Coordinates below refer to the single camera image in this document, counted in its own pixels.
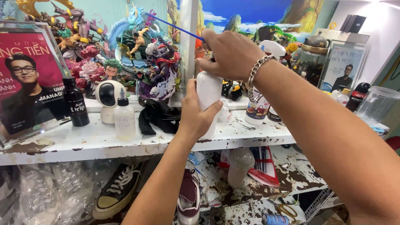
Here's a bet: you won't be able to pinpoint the small green-haired figurine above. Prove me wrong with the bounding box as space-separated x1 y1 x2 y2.
101 59 123 82

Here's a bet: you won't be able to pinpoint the clear squeeze bottle black cap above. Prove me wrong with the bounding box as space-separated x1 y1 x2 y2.
113 88 136 140

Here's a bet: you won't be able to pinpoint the black canvas sneaker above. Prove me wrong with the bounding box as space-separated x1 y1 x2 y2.
92 161 145 220

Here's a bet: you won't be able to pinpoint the white round security camera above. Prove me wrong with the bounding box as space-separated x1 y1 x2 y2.
94 80 127 125

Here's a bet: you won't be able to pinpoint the gold and purple monster figurine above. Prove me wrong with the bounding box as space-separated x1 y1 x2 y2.
16 0 108 61

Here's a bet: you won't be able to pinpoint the small black and yellow figurines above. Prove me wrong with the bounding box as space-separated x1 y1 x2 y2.
221 80 244 101

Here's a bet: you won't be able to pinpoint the black box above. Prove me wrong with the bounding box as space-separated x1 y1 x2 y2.
339 14 367 34

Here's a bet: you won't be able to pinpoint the blue dragon figurine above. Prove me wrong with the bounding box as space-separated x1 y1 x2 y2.
105 2 166 79

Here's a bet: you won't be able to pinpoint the small dark lidded jar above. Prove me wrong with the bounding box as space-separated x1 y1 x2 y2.
267 106 283 123

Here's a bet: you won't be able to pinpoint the white peeling metal shelf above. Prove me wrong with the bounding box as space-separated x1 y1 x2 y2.
0 94 391 225

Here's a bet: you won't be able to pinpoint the black crumpled cloth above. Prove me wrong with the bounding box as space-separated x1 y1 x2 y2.
138 99 182 136

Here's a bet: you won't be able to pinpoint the orange-handled scissors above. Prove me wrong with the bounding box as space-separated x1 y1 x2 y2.
267 198 299 223

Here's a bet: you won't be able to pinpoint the white plastic bottle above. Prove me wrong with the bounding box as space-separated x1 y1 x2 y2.
196 51 224 140

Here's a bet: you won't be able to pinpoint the clear plastic jar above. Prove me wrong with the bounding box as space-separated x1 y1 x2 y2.
355 86 400 126

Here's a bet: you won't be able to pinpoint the person's right hand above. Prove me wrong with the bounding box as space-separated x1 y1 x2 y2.
195 29 272 82

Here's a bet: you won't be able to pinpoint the purple and white warrior figurine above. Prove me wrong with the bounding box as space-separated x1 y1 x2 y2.
136 36 182 104

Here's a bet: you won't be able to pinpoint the thin blue stick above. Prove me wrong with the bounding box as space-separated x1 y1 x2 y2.
146 12 205 42

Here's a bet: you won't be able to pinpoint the red and white plastic bag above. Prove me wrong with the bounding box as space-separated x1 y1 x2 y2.
219 146 280 188

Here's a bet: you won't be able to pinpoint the silver chain bracelet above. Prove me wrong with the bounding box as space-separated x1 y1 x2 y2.
246 55 279 104

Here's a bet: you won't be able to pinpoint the maroon sneaker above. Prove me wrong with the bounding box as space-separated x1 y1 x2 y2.
177 161 201 225

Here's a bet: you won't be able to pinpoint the person's left hand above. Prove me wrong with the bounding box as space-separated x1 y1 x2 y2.
177 78 224 143

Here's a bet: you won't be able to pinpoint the black bottle with red label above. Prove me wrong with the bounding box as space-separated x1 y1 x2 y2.
346 82 371 112

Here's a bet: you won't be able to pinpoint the blue metal can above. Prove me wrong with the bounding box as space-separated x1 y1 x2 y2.
262 213 290 225

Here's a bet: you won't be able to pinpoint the glass display case with poster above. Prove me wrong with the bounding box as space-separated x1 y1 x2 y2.
289 28 371 94

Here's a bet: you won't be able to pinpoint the red poster in acrylic frame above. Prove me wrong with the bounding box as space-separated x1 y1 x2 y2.
0 21 73 147

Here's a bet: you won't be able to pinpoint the crumpled clear plastic bags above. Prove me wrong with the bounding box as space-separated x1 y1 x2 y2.
0 158 125 225

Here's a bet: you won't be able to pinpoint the frosted plastic bottle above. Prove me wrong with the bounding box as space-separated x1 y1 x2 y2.
227 148 255 189

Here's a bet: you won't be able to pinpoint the black dropper bottle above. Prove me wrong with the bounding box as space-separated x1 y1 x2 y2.
62 76 90 127

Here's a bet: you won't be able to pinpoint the dark teapot ornament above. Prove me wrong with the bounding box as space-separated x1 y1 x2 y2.
301 31 331 55

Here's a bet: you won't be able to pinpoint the white spray bottle with label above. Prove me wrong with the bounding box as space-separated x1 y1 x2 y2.
244 40 286 126

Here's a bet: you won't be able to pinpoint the clear bottle with gold cap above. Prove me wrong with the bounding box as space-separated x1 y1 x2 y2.
330 85 352 107

